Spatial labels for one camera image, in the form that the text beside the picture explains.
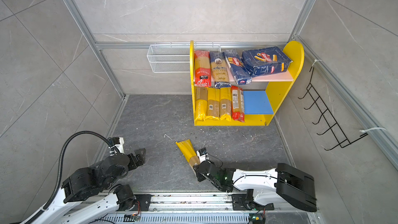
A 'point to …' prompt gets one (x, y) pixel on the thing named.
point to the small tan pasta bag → (188, 151)
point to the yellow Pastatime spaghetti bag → (201, 103)
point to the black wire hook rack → (342, 139)
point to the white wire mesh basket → (169, 58)
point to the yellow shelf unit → (262, 98)
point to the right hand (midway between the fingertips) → (195, 166)
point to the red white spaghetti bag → (238, 106)
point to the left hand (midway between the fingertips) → (139, 150)
